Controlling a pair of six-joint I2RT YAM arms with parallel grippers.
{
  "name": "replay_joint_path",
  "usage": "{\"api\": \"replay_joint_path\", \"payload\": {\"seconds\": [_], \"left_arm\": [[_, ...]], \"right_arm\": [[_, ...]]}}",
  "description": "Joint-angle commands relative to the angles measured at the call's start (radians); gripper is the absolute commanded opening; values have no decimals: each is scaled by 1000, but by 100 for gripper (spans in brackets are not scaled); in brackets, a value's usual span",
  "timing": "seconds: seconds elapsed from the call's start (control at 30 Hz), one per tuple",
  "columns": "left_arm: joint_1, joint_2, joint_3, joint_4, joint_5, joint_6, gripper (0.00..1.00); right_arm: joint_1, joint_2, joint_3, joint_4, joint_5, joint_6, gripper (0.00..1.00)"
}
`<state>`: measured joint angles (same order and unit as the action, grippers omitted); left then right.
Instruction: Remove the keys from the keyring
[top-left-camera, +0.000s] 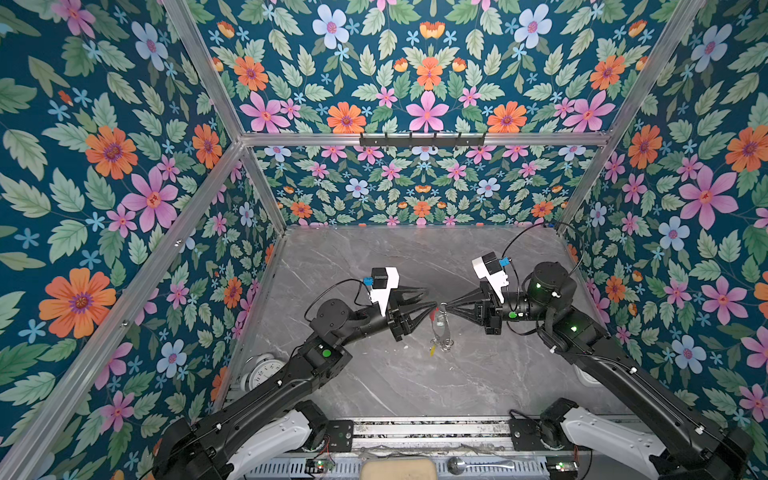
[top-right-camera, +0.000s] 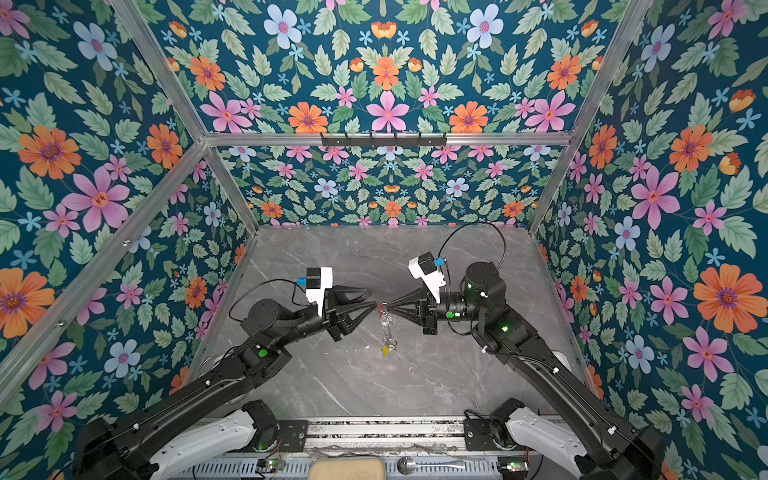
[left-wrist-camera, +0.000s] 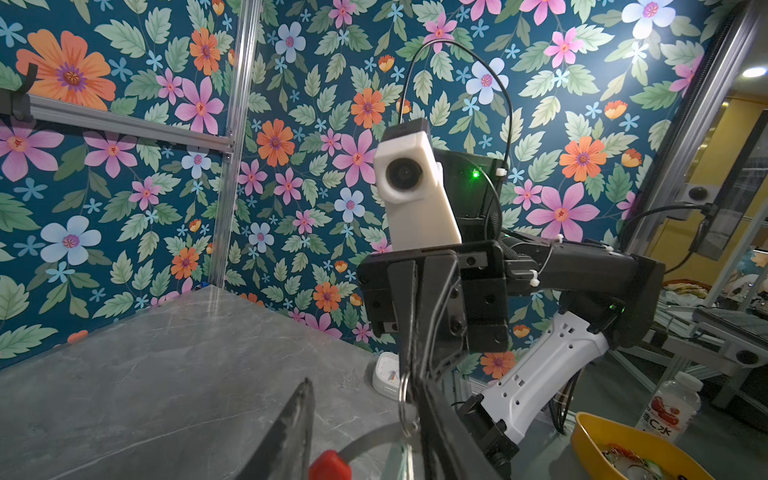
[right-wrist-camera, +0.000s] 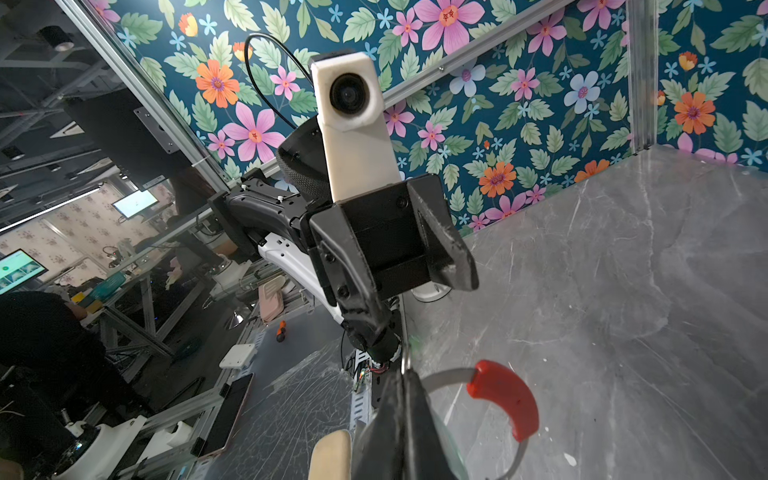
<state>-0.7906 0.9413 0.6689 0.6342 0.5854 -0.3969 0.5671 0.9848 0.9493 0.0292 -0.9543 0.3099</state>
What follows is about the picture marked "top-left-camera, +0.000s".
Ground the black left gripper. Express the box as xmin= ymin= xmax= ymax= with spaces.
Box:
xmin=338 ymin=283 xmax=438 ymax=349

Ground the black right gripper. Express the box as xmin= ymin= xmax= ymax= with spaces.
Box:
xmin=448 ymin=283 xmax=554 ymax=339

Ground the large keyring with red grip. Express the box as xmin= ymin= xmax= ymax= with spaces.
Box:
xmin=430 ymin=303 xmax=454 ymax=348

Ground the bunch of keys yellow tag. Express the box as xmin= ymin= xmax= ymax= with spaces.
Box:
xmin=429 ymin=338 xmax=451 ymax=357

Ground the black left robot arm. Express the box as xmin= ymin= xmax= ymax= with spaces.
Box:
xmin=151 ymin=287 xmax=437 ymax=479

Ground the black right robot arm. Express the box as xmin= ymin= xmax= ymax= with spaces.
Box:
xmin=445 ymin=255 xmax=754 ymax=479

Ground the white analog clock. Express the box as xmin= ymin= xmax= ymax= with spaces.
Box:
xmin=239 ymin=353 xmax=285 ymax=393

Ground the beige pad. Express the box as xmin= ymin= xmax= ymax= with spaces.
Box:
xmin=359 ymin=458 xmax=438 ymax=480

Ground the metal spoon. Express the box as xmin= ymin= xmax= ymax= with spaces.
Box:
xmin=446 ymin=456 xmax=517 ymax=476

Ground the black hook rack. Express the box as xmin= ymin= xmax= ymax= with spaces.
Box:
xmin=358 ymin=132 xmax=486 ymax=148

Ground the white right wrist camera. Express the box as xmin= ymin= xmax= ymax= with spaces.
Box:
xmin=472 ymin=252 xmax=510 ymax=304

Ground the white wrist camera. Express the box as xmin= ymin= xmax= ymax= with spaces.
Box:
xmin=472 ymin=252 xmax=510 ymax=304
xmin=363 ymin=267 xmax=400 ymax=317

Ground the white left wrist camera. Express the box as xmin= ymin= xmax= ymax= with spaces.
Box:
xmin=363 ymin=267 xmax=400 ymax=317

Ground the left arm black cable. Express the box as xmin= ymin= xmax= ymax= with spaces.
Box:
xmin=302 ymin=277 xmax=370 ymax=322

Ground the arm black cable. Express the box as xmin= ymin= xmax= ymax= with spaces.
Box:
xmin=302 ymin=277 xmax=370 ymax=322
xmin=500 ymin=220 xmax=586 ymax=277

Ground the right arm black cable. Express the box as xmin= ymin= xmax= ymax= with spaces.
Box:
xmin=500 ymin=220 xmax=586 ymax=277

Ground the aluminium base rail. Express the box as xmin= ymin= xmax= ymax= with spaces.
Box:
xmin=239 ymin=415 xmax=661 ymax=457

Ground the aluminium frame horizontal bar back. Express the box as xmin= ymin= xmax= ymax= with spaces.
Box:
xmin=241 ymin=132 xmax=609 ymax=148

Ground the aluminium frame corner post left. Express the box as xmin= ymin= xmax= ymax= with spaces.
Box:
xmin=164 ymin=1 xmax=286 ymax=237

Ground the aluminium frame corner post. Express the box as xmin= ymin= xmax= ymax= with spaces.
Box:
xmin=560 ymin=0 xmax=706 ymax=224
xmin=164 ymin=1 xmax=286 ymax=237

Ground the aluminium frame corner post right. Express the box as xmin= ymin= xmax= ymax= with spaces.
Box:
xmin=560 ymin=0 xmax=706 ymax=224

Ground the aluminium frame bar left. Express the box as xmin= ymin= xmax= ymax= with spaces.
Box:
xmin=1 ymin=141 xmax=245 ymax=479

